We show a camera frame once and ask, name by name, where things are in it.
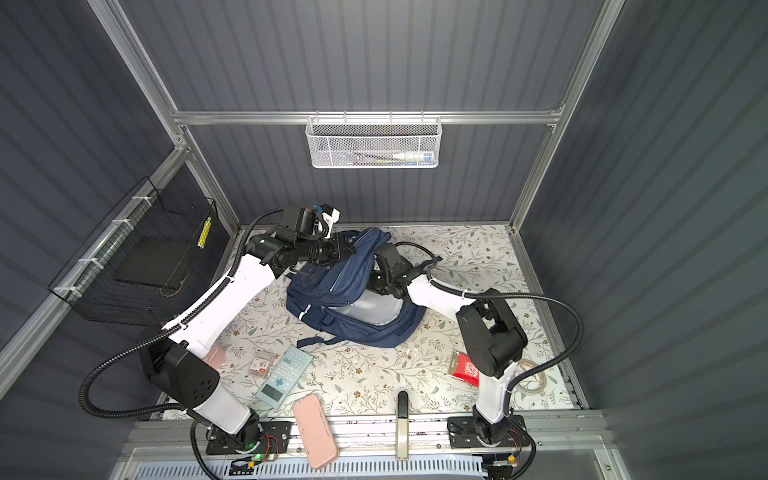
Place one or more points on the black wire wall basket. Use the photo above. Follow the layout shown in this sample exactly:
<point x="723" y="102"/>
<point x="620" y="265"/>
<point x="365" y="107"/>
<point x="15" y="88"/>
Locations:
<point x="146" y="269"/>

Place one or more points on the red card box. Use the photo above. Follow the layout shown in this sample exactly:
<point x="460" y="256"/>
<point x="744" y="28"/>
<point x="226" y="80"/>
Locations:
<point x="461" y="368"/>

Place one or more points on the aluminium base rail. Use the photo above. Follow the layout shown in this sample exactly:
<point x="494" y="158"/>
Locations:
<point x="375" y="435"/>

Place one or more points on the navy blue student backpack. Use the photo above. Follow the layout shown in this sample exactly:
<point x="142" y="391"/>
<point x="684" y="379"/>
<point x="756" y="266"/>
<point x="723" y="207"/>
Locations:
<point x="351" y="300"/>

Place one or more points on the light blue calculator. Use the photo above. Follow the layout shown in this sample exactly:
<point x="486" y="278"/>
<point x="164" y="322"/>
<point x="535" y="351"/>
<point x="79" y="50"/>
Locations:
<point x="284" y="377"/>

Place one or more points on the floral table mat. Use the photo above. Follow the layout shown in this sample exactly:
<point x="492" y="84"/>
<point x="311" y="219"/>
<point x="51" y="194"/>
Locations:
<point x="352" y="379"/>

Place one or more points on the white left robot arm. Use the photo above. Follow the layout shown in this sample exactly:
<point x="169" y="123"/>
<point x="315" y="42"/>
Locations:
<point x="175" y="357"/>

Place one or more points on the white wire mesh basket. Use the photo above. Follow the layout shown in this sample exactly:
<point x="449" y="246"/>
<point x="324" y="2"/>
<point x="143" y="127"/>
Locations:
<point x="374" y="142"/>

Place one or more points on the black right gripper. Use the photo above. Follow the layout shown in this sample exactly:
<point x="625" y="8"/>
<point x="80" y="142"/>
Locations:
<point x="381" y="291"/>

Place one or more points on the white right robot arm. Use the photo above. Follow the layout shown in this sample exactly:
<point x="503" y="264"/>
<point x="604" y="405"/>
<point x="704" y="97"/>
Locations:
<point x="492" y="335"/>

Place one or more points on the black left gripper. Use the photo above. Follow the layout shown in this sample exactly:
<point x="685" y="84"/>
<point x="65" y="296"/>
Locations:
<point x="337" y="240"/>

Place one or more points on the black handled metal tool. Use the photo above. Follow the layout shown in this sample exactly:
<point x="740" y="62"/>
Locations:
<point x="402" y="426"/>

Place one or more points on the coloured pencils cup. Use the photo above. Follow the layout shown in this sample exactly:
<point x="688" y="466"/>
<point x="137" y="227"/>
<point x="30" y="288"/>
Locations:
<point x="216" y="357"/>

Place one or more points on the roll of clear tape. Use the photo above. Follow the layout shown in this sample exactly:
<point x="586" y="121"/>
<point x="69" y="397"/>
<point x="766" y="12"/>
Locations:
<point x="534" y="384"/>

